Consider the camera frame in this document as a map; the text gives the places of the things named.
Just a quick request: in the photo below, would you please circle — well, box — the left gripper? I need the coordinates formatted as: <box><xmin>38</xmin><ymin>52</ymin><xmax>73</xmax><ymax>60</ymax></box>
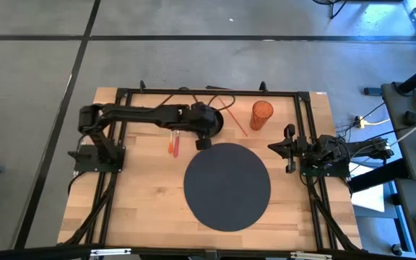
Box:
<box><xmin>188</xmin><ymin>102</ymin><xmax>220</xmax><ymax>151</ymax></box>

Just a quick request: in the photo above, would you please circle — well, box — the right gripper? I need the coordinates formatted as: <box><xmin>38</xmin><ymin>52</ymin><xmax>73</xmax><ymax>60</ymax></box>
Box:
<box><xmin>267</xmin><ymin>123</ymin><xmax>309</xmax><ymax>173</ymax></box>

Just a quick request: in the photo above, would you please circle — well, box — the red drinking straw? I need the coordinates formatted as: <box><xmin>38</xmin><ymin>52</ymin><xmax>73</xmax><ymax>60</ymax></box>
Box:
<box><xmin>217</xmin><ymin>96</ymin><xmax>248</xmax><ymax>138</ymax></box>

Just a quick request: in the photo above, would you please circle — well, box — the orange faceted plastic tumbler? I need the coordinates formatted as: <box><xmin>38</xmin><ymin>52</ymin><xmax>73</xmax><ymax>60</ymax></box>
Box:
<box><xmin>249</xmin><ymin>100</ymin><xmax>274</xmax><ymax>131</ymax></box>

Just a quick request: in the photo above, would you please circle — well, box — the round black woven placemat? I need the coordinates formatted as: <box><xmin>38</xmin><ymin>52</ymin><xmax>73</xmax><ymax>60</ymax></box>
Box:
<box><xmin>183</xmin><ymin>142</ymin><xmax>272</xmax><ymax>233</ymax></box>

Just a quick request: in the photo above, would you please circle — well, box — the black desk beam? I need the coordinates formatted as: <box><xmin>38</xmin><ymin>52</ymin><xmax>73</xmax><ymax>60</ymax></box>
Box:
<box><xmin>348</xmin><ymin>158</ymin><xmax>410</xmax><ymax>193</ymax></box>

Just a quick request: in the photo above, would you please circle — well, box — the white board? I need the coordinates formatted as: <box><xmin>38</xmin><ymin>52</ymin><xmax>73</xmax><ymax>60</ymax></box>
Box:
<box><xmin>348</xmin><ymin>162</ymin><xmax>386</xmax><ymax>213</ymax></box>

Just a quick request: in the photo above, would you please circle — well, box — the grey desk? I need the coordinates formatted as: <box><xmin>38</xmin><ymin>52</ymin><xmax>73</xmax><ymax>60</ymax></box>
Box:
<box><xmin>381</xmin><ymin>82</ymin><xmax>416</xmax><ymax>183</ymax></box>

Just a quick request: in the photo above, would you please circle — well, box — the black fan stand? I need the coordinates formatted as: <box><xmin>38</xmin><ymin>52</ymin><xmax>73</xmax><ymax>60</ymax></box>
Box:
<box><xmin>311</xmin><ymin>0</ymin><xmax>350</xmax><ymax>20</ymax></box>

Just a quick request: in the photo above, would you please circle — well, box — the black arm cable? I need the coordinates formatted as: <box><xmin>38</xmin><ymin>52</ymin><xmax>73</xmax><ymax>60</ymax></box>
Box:
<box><xmin>157</xmin><ymin>86</ymin><xmax>236</xmax><ymax>111</ymax></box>

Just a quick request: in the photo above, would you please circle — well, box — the black aluminium table frame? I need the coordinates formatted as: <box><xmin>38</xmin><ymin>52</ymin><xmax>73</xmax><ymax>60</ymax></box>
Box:
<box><xmin>0</xmin><ymin>79</ymin><xmax>416</xmax><ymax>260</ymax></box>

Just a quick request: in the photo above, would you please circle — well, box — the silver frame bracket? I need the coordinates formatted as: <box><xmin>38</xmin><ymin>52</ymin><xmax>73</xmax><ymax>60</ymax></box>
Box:
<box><xmin>290</xmin><ymin>251</ymin><xmax>334</xmax><ymax>260</ymax></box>
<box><xmin>90</xmin><ymin>248</ymin><xmax>132</xmax><ymax>257</ymax></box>

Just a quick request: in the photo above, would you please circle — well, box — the white cable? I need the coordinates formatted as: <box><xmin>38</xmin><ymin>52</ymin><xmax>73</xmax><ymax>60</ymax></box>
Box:
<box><xmin>390</xmin><ymin>110</ymin><xmax>416</xmax><ymax>147</ymax></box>

